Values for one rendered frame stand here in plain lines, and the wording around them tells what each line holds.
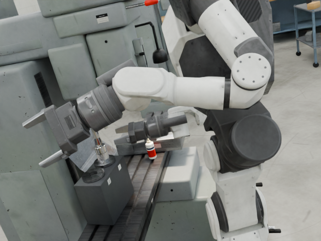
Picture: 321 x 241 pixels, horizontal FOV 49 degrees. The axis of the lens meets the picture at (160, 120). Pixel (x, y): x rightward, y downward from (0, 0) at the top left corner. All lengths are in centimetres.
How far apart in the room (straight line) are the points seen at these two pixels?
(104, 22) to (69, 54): 23
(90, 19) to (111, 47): 14
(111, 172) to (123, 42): 57
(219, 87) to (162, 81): 12
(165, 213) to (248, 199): 75
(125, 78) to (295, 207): 230
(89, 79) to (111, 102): 90
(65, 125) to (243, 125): 40
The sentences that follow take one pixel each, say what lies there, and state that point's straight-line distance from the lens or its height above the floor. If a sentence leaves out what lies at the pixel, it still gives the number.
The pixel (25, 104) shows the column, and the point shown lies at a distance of 173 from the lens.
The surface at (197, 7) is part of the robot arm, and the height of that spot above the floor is 171.
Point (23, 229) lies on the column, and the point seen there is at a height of 68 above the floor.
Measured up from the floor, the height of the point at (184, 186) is 85.
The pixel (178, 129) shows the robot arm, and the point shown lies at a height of 124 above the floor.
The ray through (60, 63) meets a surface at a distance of 170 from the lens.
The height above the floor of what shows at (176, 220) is 63.
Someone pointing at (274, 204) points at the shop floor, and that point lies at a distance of 293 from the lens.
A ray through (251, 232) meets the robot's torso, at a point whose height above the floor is 92.
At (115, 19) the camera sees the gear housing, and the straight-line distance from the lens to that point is 155.
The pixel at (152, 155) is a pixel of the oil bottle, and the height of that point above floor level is 98.
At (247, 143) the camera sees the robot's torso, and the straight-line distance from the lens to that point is 82.
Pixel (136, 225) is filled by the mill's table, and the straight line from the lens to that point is 141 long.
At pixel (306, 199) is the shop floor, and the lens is 299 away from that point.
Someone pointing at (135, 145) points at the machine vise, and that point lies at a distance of 187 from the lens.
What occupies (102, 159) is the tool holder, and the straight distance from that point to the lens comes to 146.
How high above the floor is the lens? 181
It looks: 22 degrees down
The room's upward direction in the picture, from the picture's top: 14 degrees counter-clockwise
